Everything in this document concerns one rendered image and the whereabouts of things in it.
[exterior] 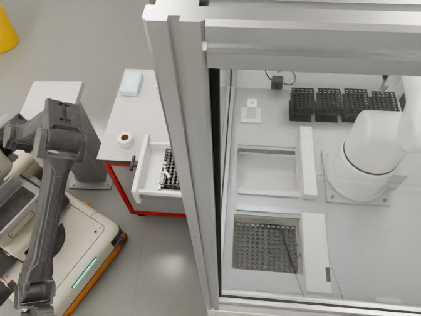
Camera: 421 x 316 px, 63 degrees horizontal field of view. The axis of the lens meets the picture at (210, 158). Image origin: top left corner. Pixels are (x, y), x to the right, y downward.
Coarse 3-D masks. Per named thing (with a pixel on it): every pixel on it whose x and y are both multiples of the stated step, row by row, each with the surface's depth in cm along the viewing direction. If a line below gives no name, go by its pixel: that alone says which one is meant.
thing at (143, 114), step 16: (144, 80) 192; (128, 96) 185; (144, 96) 185; (112, 112) 179; (128, 112) 179; (144, 112) 179; (160, 112) 179; (112, 128) 174; (128, 128) 173; (144, 128) 173; (160, 128) 173; (112, 144) 168; (112, 160) 164; (128, 160) 163; (112, 176) 180; (128, 176) 179; (128, 192) 196; (128, 208) 213; (144, 208) 213; (160, 208) 210; (176, 208) 208
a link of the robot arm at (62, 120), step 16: (48, 112) 80; (64, 112) 84; (16, 128) 105; (32, 128) 94; (48, 128) 79; (64, 128) 81; (80, 128) 83; (16, 144) 107; (32, 144) 107; (48, 144) 78; (64, 144) 80; (80, 144) 82
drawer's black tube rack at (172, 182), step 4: (168, 152) 151; (172, 156) 147; (168, 160) 146; (172, 160) 146; (168, 164) 145; (172, 164) 145; (168, 168) 145; (172, 168) 147; (168, 172) 142; (172, 172) 142; (176, 172) 145; (172, 176) 141; (176, 176) 141; (164, 180) 140; (168, 180) 140; (172, 180) 140; (176, 180) 144; (164, 184) 139; (168, 184) 139; (172, 184) 139; (176, 184) 139; (160, 188) 143; (164, 188) 142; (168, 188) 142; (172, 188) 142; (176, 188) 141
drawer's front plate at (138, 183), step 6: (144, 138) 149; (144, 144) 147; (144, 150) 145; (150, 150) 155; (144, 156) 145; (138, 162) 142; (144, 162) 145; (138, 168) 140; (144, 168) 146; (138, 174) 139; (144, 174) 146; (138, 180) 138; (144, 180) 147; (132, 186) 136; (138, 186) 139; (132, 192) 135; (138, 192) 139; (138, 198) 140
